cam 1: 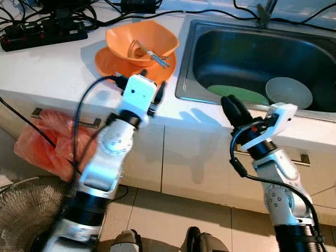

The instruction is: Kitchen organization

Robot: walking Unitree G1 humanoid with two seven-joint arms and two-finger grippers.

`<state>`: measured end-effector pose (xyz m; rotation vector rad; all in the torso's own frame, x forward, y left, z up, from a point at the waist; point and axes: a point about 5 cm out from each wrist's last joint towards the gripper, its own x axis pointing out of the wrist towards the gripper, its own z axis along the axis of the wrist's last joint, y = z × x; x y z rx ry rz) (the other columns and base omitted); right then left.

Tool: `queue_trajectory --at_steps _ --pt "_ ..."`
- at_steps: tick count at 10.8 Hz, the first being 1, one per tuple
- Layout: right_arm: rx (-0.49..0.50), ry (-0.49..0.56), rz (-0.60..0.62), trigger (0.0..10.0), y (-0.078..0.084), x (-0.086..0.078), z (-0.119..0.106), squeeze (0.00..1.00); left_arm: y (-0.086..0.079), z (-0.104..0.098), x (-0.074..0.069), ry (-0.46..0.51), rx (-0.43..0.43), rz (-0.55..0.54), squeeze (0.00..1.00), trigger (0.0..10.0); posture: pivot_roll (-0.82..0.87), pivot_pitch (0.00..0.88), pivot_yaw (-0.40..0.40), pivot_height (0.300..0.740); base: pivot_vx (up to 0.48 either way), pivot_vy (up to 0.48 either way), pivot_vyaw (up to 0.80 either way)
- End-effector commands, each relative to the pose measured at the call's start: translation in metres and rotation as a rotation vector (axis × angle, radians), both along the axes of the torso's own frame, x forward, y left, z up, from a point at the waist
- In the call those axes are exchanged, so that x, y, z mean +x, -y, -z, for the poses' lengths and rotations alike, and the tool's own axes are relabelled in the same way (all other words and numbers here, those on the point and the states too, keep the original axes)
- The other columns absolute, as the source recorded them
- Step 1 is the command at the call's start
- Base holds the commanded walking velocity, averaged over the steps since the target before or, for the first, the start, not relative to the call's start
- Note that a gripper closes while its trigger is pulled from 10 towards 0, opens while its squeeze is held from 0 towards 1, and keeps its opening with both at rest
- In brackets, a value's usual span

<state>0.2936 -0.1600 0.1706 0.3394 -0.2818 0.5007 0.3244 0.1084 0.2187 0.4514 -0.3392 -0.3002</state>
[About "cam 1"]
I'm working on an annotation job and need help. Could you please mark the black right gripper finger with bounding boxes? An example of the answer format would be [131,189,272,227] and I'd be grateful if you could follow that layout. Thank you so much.
[220,96,243,128]
[231,94,256,125]

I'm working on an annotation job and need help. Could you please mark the metal cutlery utensil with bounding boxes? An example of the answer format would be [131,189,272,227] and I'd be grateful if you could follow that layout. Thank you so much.
[129,39,171,69]

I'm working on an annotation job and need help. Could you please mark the orange plastic plate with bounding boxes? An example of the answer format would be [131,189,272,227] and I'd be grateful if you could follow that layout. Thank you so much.
[94,46,177,86]

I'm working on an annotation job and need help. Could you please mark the white kitchen cabinet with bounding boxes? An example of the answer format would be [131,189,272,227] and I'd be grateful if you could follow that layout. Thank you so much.
[0,94,336,224]

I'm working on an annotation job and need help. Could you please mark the green plate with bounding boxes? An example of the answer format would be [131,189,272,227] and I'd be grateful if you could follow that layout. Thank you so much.
[206,84,271,106]

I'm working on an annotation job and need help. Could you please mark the grey bowl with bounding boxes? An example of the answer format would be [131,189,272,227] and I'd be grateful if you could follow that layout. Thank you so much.
[265,77,314,110]

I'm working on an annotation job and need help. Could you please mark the stainless steel sink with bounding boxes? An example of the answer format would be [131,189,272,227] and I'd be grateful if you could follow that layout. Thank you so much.
[175,20,336,122]

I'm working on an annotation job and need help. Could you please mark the black power adapter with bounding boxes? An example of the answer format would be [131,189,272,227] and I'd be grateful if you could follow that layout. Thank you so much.
[121,0,158,14]

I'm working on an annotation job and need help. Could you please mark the dark metal faucet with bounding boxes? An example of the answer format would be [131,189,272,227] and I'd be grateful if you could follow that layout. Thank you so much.
[256,0,279,28]

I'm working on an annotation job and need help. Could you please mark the black power strip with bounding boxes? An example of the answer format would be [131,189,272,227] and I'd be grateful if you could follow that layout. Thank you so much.
[0,20,88,52]

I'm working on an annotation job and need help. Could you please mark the red plastic bag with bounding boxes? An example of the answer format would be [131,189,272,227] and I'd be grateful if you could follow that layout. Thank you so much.
[14,109,98,182]

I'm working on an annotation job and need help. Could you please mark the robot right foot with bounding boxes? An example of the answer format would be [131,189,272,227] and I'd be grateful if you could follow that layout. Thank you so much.
[181,226,229,252]

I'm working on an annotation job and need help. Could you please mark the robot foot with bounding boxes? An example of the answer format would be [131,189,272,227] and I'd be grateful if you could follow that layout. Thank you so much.
[181,226,229,252]
[110,228,142,252]

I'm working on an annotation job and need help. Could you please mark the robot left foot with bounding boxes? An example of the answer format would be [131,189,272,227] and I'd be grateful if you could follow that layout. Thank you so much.
[110,228,142,252]

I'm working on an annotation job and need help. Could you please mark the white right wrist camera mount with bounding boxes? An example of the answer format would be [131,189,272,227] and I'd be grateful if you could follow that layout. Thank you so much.
[243,103,298,152]

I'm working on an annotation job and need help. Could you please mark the metal cabinet handle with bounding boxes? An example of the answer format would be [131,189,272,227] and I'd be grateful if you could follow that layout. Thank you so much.
[31,108,101,129]
[234,144,311,167]

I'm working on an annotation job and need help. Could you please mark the long thin black cable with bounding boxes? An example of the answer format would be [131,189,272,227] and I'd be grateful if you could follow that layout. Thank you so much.
[0,97,79,175]

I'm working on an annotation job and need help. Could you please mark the grey wire fan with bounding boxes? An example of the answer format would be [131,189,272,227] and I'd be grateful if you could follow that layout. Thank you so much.
[0,176,79,252]

